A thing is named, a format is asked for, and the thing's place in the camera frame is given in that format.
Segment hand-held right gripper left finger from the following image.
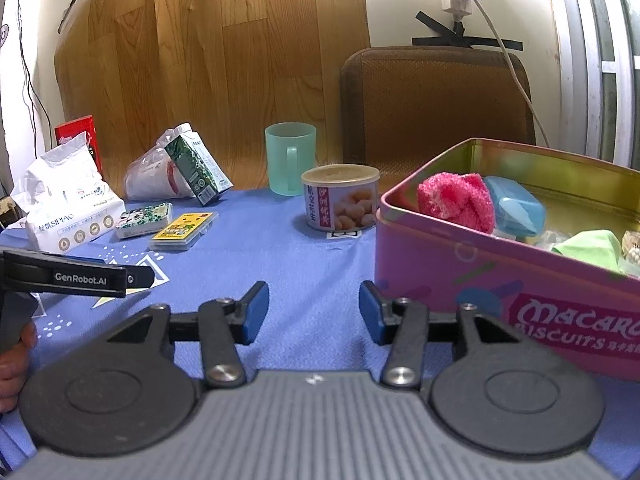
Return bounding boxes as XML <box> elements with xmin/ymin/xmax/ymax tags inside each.
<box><xmin>105</xmin><ymin>281</ymin><xmax>271</xmax><ymax>390</ymax></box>

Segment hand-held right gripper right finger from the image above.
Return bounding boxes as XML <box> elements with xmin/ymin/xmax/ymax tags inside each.
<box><xmin>359</xmin><ymin>280</ymin><xmax>523</xmax><ymax>390</ymax></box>

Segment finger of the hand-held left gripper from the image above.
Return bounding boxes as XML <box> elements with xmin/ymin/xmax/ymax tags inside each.
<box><xmin>125</xmin><ymin>268</ymin><xmax>156</xmax><ymax>291</ymax></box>

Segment pink biscuit tin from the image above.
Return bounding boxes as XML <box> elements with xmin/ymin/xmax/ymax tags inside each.
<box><xmin>374</xmin><ymin>137</ymin><xmax>640</xmax><ymax>381</ymax></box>

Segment pink knitted cloth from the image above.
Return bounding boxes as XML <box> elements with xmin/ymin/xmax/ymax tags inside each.
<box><xmin>417</xmin><ymin>171</ymin><xmax>496</xmax><ymax>234</ymax></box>

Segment blue plastic case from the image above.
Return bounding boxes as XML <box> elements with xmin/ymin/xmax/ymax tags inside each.
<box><xmin>482</xmin><ymin>176</ymin><xmax>547</xmax><ymax>241</ymax></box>

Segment person's left hand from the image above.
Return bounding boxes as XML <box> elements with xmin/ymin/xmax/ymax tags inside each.
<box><xmin>0</xmin><ymin>322</ymin><xmax>39</xmax><ymax>413</ymax></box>

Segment blue printed tablecloth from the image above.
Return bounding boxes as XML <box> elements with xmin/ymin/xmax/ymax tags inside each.
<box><xmin>0</xmin><ymin>187</ymin><xmax>640</xmax><ymax>478</ymax></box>

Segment yellow card box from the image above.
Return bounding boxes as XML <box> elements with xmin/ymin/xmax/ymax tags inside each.
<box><xmin>148</xmin><ymin>211</ymin><xmax>219</xmax><ymax>252</ymax></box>

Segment white tissue pack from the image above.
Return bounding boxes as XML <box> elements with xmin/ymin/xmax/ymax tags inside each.
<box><xmin>11</xmin><ymin>131</ymin><xmax>126</xmax><ymax>253</ymax></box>

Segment clear plastic bag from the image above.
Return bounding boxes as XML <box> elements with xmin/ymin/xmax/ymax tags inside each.
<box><xmin>124</xmin><ymin>123</ymin><xmax>193</xmax><ymax>201</ymax></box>

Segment peanut can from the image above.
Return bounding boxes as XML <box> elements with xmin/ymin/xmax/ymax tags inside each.
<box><xmin>301</xmin><ymin>164</ymin><xmax>381</xmax><ymax>234</ymax></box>

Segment green milk carton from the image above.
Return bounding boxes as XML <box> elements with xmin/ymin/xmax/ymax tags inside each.
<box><xmin>165</xmin><ymin>129</ymin><xmax>233</xmax><ymax>207</ymax></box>

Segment red box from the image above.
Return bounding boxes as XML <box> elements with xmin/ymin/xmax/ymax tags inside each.
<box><xmin>54</xmin><ymin>115</ymin><xmax>103</xmax><ymax>173</ymax></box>

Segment green plastic cup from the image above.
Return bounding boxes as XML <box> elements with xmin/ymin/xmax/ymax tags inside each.
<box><xmin>265</xmin><ymin>122</ymin><xmax>317</xmax><ymax>197</ymax></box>

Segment brown chair back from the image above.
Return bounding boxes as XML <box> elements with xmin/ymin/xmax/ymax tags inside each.
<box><xmin>340</xmin><ymin>47</ymin><xmax>536</xmax><ymax>166</ymax></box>

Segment light green cloth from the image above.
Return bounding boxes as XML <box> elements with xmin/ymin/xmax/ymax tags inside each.
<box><xmin>552</xmin><ymin>230</ymin><xmax>626</xmax><ymax>273</ymax></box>

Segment wood-pattern board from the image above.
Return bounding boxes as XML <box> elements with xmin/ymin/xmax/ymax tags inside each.
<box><xmin>54</xmin><ymin>0</ymin><xmax>372</xmax><ymax>198</ymax></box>

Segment black tape strips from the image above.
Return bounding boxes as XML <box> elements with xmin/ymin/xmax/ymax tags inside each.
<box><xmin>412</xmin><ymin>10</ymin><xmax>523</xmax><ymax>52</ymax></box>

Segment black wall cable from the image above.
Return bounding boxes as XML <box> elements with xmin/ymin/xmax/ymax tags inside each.
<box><xmin>7</xmin><ymin>0</ymin><xmax>51</xmax><ymax>156</ymax></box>

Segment white cable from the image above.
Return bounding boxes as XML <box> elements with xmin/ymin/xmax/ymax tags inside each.
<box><xmin>407</xmin><ymin>0</ymin><xmax>548</xmax><ymax>146</ymax></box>

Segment window frame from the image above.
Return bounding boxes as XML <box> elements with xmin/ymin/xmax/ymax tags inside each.
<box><xmin>550</xmin><ymin>0</ymin><xmax>640</xmax><ymax>171</ymax></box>

